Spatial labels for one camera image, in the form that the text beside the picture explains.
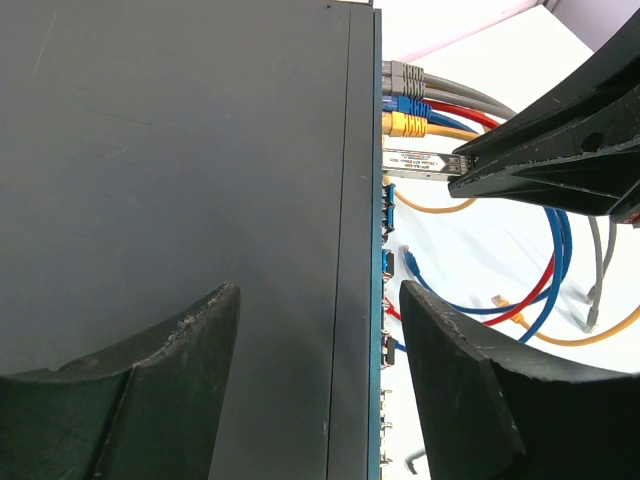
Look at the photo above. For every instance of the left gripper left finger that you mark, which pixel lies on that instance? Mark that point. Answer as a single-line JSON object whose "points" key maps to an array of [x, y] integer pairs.
{"points": [[147, 407]]}

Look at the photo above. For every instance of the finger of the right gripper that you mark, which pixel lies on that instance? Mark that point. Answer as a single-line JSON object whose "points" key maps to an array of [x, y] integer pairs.
{"points": [[576, 148]]}

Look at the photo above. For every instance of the dark grey network switch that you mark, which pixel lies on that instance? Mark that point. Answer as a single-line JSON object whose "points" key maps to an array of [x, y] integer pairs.
{"points": [[152, 151]]}

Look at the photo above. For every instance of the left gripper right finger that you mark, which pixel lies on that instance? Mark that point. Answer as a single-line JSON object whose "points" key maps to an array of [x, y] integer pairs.
{"points": [[491, 407]]}

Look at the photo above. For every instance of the small metal clip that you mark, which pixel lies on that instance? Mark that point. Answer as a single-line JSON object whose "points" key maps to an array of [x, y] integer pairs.
{"points": [[422, 165]]}

